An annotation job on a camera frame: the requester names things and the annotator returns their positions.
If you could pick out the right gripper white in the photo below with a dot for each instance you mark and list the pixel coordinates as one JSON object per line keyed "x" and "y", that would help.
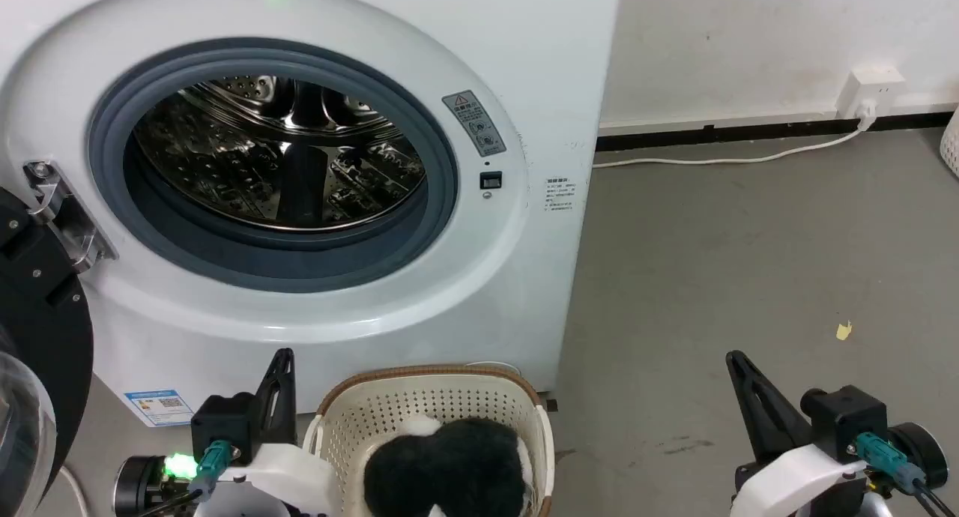
{"x": 802, "y": 479}

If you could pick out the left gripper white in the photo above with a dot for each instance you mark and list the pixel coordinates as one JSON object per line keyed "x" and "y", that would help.
{"x": 285, "y": 473}

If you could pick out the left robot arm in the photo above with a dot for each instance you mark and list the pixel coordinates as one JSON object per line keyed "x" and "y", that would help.
{"x": 142, "y": 487}

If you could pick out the steel washing machine drum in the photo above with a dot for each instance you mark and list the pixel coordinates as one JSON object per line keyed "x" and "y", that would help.
{"x": 277, "y": 157}

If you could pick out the black round washing machine door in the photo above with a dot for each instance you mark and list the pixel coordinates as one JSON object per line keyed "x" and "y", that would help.
{"x": 41, "y": 315}

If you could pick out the white front-load washing machine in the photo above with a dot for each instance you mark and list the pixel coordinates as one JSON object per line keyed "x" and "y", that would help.
{"x": 419, "y": 37}

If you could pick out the yellow paper scrap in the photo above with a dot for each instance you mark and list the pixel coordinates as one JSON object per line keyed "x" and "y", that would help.
{"x": 844, "y": 331}

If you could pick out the blue energy label sticker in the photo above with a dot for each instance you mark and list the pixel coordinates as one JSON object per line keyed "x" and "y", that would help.
{"x": 159, "y": 407}

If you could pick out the cream perforated laundry basket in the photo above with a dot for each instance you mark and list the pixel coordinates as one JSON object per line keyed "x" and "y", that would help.
{"x": 419, "y": 404}

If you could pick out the grey rubber door gasket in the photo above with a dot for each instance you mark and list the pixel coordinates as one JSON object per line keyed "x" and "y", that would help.
{"x": 225, "y": 256}

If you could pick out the black and white plush toy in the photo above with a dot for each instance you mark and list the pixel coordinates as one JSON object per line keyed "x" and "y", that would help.
{"x": 449, "y": 464}

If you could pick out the metal door hinge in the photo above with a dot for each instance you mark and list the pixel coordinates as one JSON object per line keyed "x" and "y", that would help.
{"x": 69, "y": 217}

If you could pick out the black baseboard strip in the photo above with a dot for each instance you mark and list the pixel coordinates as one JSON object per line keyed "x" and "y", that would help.
{"x": 749, "y": 131}

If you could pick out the small printed text sticker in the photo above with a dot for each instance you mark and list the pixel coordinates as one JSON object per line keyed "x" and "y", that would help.
{"x": 560, "y": 195}

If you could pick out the black door latch socket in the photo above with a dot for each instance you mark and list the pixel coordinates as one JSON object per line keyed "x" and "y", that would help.
{"x": 491, "y": 180}

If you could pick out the white power plug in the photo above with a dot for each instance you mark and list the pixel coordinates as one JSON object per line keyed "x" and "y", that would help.
{"x": 866, "y": 115}

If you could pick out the white mesh basket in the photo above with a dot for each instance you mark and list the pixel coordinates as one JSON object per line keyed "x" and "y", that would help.
{"x": 951, "y": 144}

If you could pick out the grey warning sticker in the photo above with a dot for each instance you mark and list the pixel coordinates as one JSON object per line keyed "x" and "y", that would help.
{"x": 473, "y": 124}

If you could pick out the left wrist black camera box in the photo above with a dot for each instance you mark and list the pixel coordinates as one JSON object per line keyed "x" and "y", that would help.
{"x": 223, "y": 423}

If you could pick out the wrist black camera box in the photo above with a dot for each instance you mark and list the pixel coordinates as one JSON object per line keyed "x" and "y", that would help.
{"x": 846, "y": 416}
{"x": 223, "y": 423}

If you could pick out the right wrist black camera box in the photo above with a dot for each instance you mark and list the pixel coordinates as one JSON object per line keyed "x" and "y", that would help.
{"x": 846, "y": 416}

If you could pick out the white wall power outlet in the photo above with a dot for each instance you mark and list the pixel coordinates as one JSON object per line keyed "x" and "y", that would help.
{"x": 873, "y": 85}

